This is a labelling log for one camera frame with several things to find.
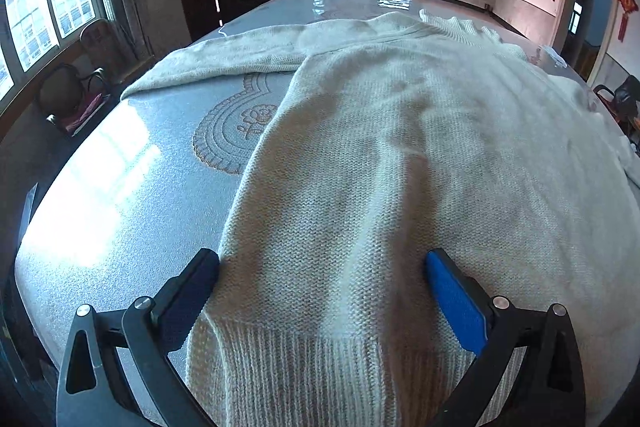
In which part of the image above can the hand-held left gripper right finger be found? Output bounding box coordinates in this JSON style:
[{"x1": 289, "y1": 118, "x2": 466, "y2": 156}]
[{"x1": 424, "y1": 248, "x2": 587, "y2": 427}]

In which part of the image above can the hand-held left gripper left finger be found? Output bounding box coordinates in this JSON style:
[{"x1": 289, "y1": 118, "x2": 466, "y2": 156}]
[{"x1": 56, "y1": 248, "x2": 222, "y2": 427}]

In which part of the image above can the beige knitted sweater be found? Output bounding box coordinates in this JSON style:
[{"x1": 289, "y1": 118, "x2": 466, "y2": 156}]
[{"x1": 120, "y1": 9, "x2": 640, "y2": 427}]

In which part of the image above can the red seat cushion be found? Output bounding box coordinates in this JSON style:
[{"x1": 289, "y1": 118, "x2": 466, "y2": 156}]
[{"x1": 62, "y1": 94, "x2": 109, "y2": 131}]

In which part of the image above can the black leather armchair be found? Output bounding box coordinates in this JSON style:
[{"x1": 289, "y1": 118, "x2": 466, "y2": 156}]
[{"x1": 592, "y1": 74, "x2": 640, "y2": 134}]

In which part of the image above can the round back wooden chair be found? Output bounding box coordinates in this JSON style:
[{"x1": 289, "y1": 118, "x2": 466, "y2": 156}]
[{"x1": 79, "y1": 19, "x2": 129, "y2": 78}]

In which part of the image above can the large red knot decoration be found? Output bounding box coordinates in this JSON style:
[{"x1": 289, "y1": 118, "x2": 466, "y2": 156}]
[{"x1": 616, "y1": 0, "x2": 640, "y2": 43}]

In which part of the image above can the white door frame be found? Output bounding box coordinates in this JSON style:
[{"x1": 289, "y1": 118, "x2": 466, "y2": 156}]
[{"x1": 549, "y1": 0, "x2": 621, "y2": 84}]

